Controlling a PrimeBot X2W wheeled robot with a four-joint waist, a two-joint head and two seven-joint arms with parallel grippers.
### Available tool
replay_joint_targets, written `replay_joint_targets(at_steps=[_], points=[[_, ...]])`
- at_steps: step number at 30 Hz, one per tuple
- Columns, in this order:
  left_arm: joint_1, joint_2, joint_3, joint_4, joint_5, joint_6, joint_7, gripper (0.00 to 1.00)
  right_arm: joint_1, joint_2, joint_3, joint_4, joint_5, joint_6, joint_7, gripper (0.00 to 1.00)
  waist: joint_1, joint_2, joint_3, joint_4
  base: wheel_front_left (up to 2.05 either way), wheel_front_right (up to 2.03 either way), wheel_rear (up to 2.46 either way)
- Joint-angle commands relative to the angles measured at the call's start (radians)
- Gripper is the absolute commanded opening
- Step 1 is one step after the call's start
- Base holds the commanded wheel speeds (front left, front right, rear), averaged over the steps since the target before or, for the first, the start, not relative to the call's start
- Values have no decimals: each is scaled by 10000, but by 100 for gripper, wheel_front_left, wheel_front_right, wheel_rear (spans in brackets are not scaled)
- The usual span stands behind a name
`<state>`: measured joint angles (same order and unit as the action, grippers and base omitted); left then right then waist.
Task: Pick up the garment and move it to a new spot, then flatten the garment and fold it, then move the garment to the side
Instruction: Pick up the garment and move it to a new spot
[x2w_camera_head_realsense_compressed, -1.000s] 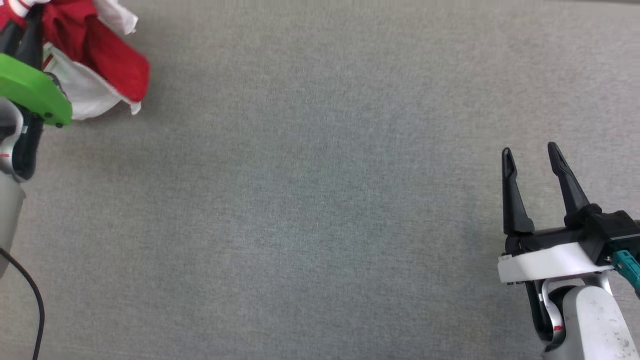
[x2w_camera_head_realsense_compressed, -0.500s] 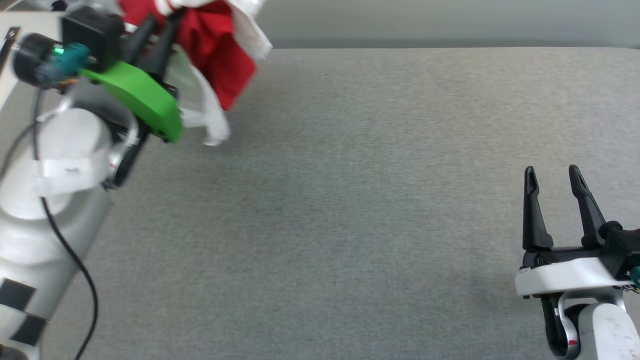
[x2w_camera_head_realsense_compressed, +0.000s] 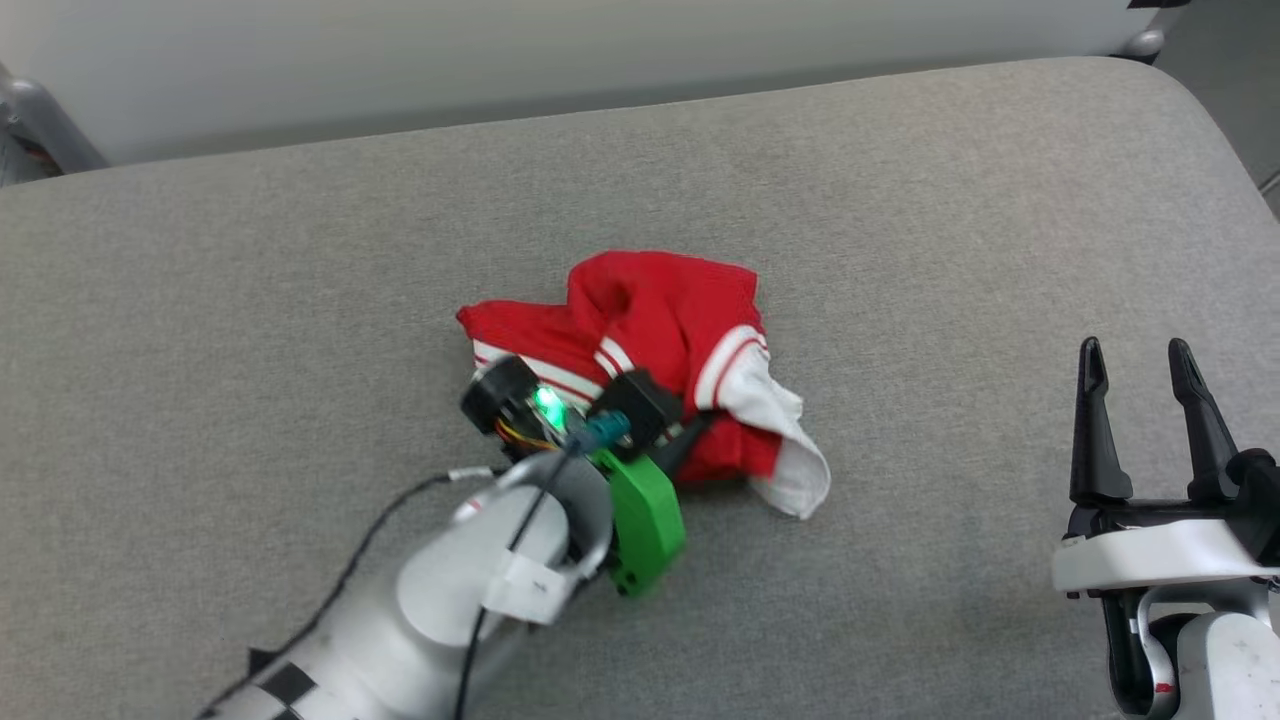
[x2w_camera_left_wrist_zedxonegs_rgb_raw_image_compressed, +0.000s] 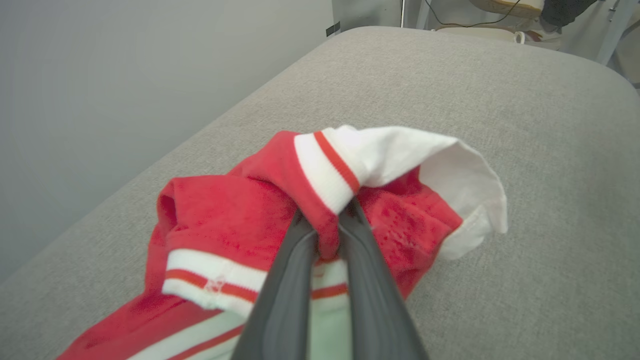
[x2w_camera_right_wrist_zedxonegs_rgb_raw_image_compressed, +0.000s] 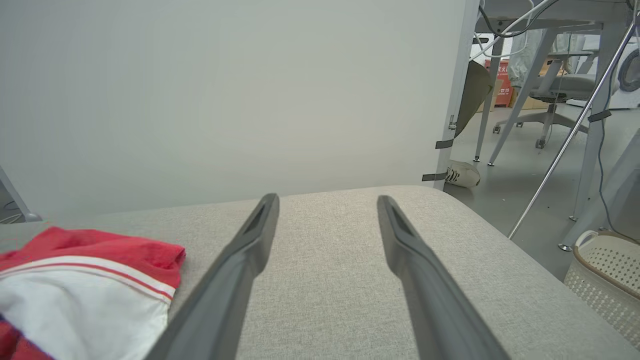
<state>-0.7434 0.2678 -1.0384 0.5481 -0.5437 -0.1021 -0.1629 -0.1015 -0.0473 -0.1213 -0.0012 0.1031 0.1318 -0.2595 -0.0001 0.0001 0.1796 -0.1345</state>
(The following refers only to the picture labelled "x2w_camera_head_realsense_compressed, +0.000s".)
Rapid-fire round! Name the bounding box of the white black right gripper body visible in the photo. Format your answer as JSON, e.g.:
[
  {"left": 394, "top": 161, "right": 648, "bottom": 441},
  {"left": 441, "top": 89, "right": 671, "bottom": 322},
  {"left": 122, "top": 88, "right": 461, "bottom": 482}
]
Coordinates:
[{"left": 1050, "top": 450, "right": 1280, "bottom": 601}]

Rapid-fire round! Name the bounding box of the white paper label tag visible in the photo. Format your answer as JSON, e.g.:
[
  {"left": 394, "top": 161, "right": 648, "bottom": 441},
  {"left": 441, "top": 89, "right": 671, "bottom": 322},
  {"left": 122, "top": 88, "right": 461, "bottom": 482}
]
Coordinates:
[{"left": 485, "top": 550, "right": 566, "bottom": 626}]

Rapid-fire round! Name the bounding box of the thin black camera cable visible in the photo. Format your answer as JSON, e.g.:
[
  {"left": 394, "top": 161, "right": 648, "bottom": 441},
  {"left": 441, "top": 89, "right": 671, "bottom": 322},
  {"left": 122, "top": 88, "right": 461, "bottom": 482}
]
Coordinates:
[{"left": 455, "top": 445, "right": 591, "bottom": 720}]

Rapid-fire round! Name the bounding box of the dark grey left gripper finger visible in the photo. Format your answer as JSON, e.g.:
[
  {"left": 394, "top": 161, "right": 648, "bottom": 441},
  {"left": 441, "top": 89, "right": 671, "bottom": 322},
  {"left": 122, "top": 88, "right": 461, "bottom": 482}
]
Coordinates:
[{"left": 650, "top": 410, "right": 719, "bottom": 483}]

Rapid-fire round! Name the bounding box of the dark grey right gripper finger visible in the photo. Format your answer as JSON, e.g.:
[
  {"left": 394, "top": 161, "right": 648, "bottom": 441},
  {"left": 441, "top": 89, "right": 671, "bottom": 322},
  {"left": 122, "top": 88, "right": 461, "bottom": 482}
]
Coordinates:
[
  {"left": 1070, "top": 337, "right": 1134, "bottom": 506},
  {"left": 1167, "top": 338, "right": 1241, "bottom": 501}
]

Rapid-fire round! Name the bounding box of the grey metal frame leg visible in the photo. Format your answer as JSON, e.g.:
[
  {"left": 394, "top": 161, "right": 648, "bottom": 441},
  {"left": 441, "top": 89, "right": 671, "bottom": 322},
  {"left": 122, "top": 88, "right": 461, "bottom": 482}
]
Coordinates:
[{"left": 0, "top": 62, "right": 109, "bottom": 186}]

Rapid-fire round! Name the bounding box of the red garment with white trim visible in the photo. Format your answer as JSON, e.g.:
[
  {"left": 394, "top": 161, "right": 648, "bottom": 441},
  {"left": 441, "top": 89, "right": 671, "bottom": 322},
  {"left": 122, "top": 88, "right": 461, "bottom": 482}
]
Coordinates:
[{"left": 456, "top": 250, "right": 832, "bottom": 521}]

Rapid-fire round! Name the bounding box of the teal cable connector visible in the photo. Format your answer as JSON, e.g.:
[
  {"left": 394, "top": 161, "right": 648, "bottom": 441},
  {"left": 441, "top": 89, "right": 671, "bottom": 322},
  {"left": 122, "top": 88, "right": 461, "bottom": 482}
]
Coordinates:
[{"left": 570, "top": 412, "right": 633, "bottom": 453}]

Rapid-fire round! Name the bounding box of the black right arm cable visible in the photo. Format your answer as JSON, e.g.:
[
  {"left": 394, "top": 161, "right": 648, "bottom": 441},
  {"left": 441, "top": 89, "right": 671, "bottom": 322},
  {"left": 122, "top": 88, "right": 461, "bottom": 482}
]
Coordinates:
[{"left": 1100, "top": 592, "right": 1147, "bottom": 716}]

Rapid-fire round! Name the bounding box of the grey fabric sofa cushion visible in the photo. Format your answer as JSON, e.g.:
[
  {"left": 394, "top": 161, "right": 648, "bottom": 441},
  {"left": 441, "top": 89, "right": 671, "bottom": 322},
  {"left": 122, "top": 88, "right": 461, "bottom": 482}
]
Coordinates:
[{"left": 0, "top": 55, "right": 1280, "bottom": 720}]

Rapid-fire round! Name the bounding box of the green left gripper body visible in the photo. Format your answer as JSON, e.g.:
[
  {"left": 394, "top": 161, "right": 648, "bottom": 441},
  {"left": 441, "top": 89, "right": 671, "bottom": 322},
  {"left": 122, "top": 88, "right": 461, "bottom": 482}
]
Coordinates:
[{"left": 460, "top": 355, "right": 688, "bottom": 601}]

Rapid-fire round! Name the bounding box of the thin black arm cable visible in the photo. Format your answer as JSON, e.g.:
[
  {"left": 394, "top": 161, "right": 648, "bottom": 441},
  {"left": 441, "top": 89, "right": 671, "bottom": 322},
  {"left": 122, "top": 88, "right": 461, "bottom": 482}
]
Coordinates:
[{"left": 195, "top": 468, "right": 506, "bottom": 720}]

